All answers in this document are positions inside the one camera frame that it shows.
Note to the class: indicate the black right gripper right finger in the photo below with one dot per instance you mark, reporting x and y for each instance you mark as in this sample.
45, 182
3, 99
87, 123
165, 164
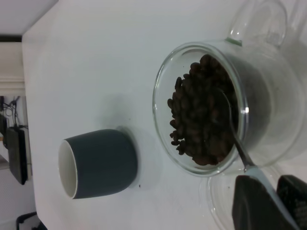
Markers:
296, 198

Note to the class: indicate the double-walled clear glass cup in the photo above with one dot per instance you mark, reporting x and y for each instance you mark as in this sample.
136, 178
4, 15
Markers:
268, 107

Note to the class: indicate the dark grey ceramic mug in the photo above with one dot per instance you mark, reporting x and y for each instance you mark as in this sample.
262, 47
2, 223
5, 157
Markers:
105, 163

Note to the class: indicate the black rectangular box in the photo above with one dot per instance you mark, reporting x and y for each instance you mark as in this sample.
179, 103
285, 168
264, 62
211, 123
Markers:
16, 155

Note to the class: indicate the small clear glass dish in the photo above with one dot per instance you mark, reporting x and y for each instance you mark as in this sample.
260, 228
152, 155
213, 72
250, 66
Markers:
216, 203

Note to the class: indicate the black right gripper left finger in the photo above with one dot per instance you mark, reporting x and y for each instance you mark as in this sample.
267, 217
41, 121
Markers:
251, 206

